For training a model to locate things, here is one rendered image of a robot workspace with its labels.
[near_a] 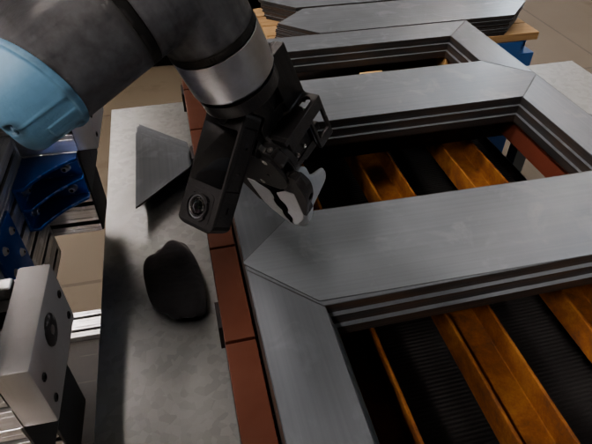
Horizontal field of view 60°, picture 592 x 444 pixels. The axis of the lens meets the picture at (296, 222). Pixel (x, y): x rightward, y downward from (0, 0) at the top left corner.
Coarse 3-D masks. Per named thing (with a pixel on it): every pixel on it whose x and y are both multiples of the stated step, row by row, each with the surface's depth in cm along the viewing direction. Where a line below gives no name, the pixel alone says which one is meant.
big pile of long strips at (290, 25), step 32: (288, 0) 158; (320, 0) 158; (352, 0) 158; (384, 0) 158; (416, 0) 158; (448, 0) 158; (480, 0) 158; (512, 0) 158; (288, 32) 144; (320, 32) 139
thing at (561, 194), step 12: (528, 180) 87; (540, 180) 87; (552, 180) 87; (564, 180) 87; (540, 192) 85; (552, 192) 85; (564, 192) 85; (576, 192) 85; (552, 204) 82; (564, 204) 82; (576, 204) 82; (588, 204) 82; (564, 216) 80; (576, 216) 80; (588, 216) 80; (576, 228) 78; (588, 228) 78; (588, 240) 76
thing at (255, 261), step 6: (258, 246) 75; (252, 252) 74; (258, 252) 74; (246, 258) 73; (252, 258) 73; (258, 258) 73; (246, 264) 73; (252, 264) 73; (258, 264) 73; (264, 264) 73; (258, 270) 72; (264, 270) 72
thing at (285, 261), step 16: (288, 224) 79; (272, 240) 76; (288, 240) 76; (272, 256) 74; (288, 256) 74; (304, 256) 74; (272, 272) 71; (288, 272) 71; (304, 272) 71; (304, 288) 69
